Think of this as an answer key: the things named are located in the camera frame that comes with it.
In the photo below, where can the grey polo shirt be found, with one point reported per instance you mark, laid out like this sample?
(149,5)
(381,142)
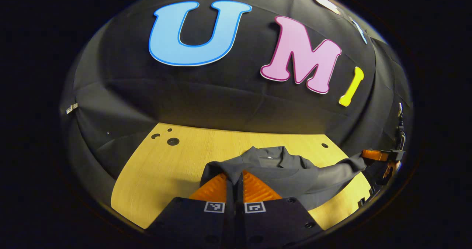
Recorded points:
(287,175)

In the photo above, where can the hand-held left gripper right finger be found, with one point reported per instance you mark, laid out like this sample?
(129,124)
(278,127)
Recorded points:
(273,223)

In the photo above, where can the black backdrop cloth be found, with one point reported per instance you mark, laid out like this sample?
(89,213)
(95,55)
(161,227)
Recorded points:
(221,94)

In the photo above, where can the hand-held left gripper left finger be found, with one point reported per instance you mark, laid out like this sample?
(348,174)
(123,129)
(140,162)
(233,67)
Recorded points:
(195,223)

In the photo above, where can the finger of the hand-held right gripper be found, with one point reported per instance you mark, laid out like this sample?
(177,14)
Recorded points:
(376,155)

